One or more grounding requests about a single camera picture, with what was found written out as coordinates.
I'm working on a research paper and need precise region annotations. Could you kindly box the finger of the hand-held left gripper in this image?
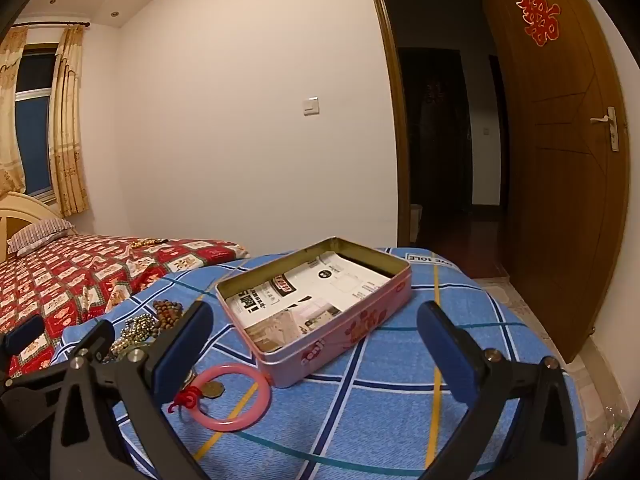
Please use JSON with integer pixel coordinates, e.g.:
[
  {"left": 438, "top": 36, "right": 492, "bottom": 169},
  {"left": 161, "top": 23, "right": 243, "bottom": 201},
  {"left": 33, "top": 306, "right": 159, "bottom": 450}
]
[
  {"left": 74, "top": 319, "right": 117, "bottom": 367},
  {"left": 0, "top": 316, "right": 47, "bottom": 386}
]

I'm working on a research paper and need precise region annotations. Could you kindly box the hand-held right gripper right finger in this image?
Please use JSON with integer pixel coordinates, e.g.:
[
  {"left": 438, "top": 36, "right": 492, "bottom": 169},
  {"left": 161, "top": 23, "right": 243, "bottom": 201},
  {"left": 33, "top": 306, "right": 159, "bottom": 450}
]
[{"left": 416, "top": 301, "right": 591, "bottom": 480}]

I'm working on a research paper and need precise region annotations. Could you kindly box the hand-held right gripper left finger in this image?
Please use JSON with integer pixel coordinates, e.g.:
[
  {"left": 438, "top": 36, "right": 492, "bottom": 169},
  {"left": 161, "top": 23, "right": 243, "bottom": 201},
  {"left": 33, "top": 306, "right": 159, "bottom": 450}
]
[{"left": 47, "top": 301, "right": 216, "bottom": 480}]

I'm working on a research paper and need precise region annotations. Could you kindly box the gold metal bead necklace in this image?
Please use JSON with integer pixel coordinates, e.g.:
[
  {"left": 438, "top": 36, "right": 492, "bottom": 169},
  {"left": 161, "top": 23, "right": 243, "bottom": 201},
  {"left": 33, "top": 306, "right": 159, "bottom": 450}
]
[{"left": 107, "top": 312, "right": 162, "bottom": 362}]

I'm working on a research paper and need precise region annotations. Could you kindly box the pink bangle with red knot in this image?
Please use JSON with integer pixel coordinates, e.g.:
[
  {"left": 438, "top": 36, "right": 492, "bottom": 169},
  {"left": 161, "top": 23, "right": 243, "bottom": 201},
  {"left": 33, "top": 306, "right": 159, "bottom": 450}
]
[{"left": 169, "top": 364, "right": 272, "bottom": 432}]

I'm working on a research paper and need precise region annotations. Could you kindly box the pink floral tin box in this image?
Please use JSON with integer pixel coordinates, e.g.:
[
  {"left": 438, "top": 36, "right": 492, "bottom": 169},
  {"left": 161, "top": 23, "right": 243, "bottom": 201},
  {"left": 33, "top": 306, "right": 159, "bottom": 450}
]
[{"left": 215, "top": 236, "right": 413, "bottom": 389}]

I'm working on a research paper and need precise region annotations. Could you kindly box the red printed bedspread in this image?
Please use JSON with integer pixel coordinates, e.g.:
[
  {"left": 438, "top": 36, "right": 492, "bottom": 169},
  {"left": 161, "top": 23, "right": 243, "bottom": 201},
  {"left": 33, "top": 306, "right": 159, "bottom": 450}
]
[{"left": 0, "top": 234, "right": 251, "bottom": 378}]

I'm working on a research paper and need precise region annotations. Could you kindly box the blue plaid blanket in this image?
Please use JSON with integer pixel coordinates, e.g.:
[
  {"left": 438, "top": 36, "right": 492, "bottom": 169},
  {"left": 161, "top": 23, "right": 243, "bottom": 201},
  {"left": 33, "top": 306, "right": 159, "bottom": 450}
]
[{"left": 60, "top": 246, "right": 591, "bottom": 480}]

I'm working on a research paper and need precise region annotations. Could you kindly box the white packet with dark print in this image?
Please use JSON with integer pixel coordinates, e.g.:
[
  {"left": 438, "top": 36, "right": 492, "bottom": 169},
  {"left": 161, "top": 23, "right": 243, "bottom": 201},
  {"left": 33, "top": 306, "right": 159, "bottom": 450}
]
[{"left": 225, "top": 274, "right": 347, "bottom": 354}]

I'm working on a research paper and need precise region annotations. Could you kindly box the striped pillow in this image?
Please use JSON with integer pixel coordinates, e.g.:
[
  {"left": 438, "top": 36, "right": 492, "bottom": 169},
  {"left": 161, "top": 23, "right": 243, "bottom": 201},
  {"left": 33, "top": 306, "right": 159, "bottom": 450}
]
[{"left": 6, "top": 217, "right": 76, "bottom": 259}]

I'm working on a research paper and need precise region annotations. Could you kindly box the cream wooden headboard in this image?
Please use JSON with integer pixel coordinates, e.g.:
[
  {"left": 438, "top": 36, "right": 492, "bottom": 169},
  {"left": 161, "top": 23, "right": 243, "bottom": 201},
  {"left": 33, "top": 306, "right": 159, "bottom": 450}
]
[{"left": 0, "top": 191, "right": 66, "bottom": 261}]

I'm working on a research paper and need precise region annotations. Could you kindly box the brown wooden door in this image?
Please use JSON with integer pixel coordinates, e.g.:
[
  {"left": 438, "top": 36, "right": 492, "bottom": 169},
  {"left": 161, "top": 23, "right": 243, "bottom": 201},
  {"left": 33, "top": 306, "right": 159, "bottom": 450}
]
[{"left": 481, "top": 0, "right": 632, "bottom": 367}]

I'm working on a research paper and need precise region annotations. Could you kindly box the clear plastic bag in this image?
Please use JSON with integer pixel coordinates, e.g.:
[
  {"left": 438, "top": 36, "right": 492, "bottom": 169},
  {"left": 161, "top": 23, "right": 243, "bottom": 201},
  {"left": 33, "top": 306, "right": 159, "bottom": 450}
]
[{"left": 589, "top": 399, "right": 632, "bottom": 463}]

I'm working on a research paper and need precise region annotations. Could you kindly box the window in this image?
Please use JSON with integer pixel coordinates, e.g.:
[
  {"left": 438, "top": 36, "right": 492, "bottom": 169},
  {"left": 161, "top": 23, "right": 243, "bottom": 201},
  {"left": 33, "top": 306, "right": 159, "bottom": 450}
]
[{"left": 14, "top": 46, "right": 59, "bottom": 204}]

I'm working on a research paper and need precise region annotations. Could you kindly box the beige patterned curtain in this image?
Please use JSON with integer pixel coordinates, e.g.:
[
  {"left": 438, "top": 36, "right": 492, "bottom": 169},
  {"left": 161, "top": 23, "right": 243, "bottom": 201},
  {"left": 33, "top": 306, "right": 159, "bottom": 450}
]
[
  {"left": 0, "top": 25, "right": 29, "bottom": 197},
  {"left": 50, "top": 24, "right": 92, "bottom": 218}
]

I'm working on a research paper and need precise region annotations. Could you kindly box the curtain rod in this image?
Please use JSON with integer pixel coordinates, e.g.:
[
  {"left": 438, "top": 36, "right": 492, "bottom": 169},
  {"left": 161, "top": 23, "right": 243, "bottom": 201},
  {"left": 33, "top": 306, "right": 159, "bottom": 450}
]
[{"left": 12, "top": 19, "right": 92, "bottom": 28}]

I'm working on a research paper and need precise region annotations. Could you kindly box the red paper door decoration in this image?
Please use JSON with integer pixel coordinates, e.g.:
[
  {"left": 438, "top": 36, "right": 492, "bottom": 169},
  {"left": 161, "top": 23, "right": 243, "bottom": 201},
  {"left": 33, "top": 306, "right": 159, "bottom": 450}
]
[{"left": 516, "top": 0, "right": 562, "bottom": 47}]

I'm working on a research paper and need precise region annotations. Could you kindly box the brown wooden bead necklace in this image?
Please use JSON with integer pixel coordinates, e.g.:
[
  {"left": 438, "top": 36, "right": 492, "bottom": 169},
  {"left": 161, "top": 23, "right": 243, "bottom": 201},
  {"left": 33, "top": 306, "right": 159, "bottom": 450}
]
[{"left": 151, "top": 299, "right": 189, "bottom": 341}]

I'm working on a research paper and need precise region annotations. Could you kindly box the brown door frame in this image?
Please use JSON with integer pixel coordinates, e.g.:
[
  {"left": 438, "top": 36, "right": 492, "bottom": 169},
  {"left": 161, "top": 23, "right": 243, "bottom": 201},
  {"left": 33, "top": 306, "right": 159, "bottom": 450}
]
[{"left": 362, "top": 0, "right": 507, "bottom": 249}]

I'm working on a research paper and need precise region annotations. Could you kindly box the metal door handle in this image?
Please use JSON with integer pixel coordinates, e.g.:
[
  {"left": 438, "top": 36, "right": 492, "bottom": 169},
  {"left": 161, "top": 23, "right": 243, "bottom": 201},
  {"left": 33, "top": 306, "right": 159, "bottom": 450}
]
[{"left": 590, "top": 106, "right": 621, "bottom": 153}]

